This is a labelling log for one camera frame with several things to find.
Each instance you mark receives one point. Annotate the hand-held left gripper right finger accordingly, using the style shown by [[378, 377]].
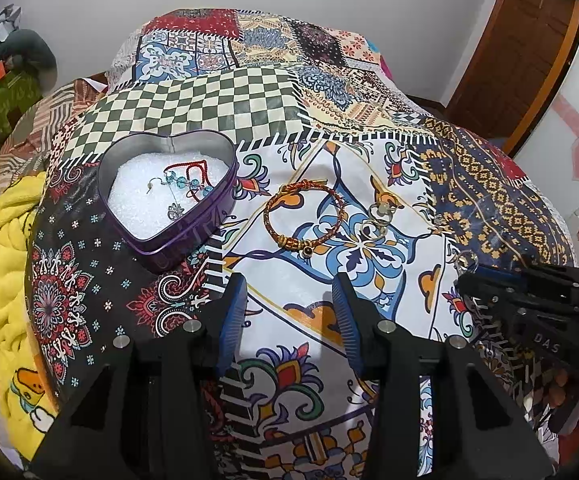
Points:
[[343, 310]]

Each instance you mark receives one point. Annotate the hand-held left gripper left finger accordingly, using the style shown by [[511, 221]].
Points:
[[235, 310]]

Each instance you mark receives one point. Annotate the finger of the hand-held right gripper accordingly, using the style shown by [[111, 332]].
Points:
[[479, 295], [494, 275]]

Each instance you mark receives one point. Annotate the small silver hoop earring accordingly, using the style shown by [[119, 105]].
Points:
[[464, 260]]

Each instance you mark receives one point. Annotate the purple heart-shaped tin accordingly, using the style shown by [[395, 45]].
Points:
[[204, 225]]

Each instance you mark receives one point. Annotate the person's right hand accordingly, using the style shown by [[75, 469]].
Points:
[[560, 384]]

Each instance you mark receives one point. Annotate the silver filigree pendant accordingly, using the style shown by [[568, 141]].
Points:
[[173, 211]]

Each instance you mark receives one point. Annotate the blue bead earring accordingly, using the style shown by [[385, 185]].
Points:
[[184, 182]]

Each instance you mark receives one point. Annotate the patchwork printed bedsheet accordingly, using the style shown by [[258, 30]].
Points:
[[319, 110]]

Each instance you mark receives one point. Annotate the brown wooden door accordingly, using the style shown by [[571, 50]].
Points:
[[524, 55]]

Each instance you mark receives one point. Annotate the yellow fleece blanket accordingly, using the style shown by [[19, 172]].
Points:
[[4, 280]]

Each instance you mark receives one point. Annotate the brown striped cloth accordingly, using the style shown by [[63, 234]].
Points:
[[32, 130]]

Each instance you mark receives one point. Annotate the dark grey plush cushion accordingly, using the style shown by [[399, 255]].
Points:
[[29, 55]]

